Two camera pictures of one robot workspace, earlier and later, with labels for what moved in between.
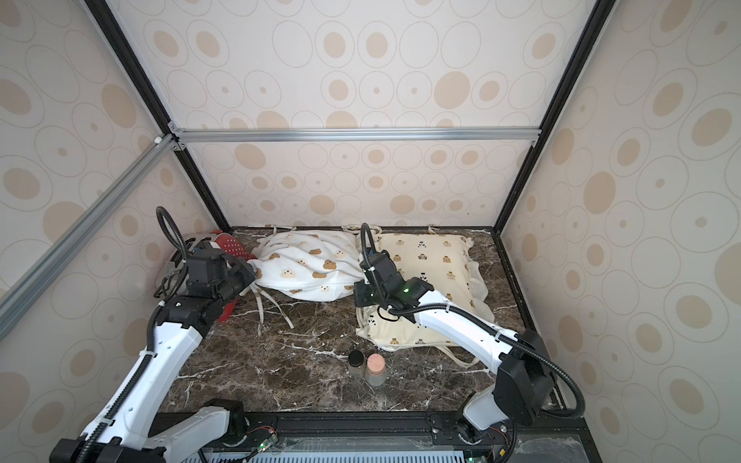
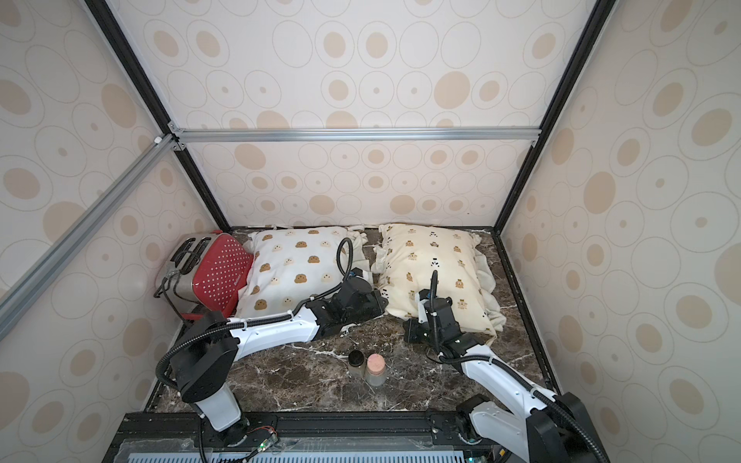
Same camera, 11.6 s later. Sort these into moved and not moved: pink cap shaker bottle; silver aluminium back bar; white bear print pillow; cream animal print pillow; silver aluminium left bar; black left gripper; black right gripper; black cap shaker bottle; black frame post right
Moved: cream animal print pillow; black right gripper; black left gripper; white bear print pillow
Not moved: silver aluminium back bar; black cap shaker bottle; pink cap shaker bottle; silver aluminium left bar; black frame post right
